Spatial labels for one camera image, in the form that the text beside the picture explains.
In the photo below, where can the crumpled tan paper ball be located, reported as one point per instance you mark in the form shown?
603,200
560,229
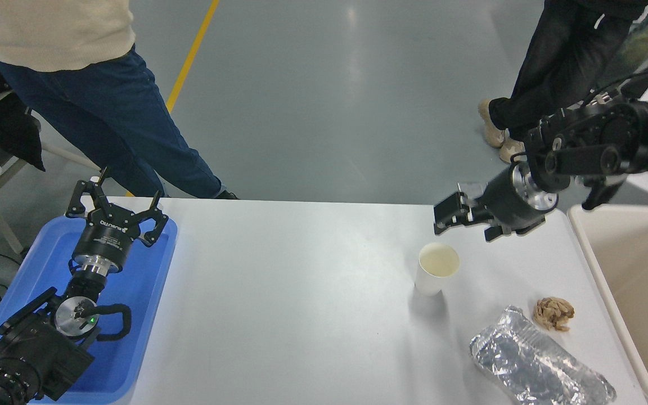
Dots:
553,314

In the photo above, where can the large pale bin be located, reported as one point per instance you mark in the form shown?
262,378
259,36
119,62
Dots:
633,281

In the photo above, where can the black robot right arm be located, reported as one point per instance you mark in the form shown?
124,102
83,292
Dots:
599,146

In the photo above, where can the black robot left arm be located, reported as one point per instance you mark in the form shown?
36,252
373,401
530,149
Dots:
31,349

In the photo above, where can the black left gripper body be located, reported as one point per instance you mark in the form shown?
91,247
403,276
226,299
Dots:
104,239

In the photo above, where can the white paper cup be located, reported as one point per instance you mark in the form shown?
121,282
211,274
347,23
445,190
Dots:
436,267

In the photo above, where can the blue plastic tray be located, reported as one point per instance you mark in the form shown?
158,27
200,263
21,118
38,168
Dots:
144,264

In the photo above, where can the white metal chair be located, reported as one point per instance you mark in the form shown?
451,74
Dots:
3,225

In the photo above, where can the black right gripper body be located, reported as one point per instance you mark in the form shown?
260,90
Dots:
501,199

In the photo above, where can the crumpled silver foil tray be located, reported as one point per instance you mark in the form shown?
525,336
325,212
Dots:
532,360

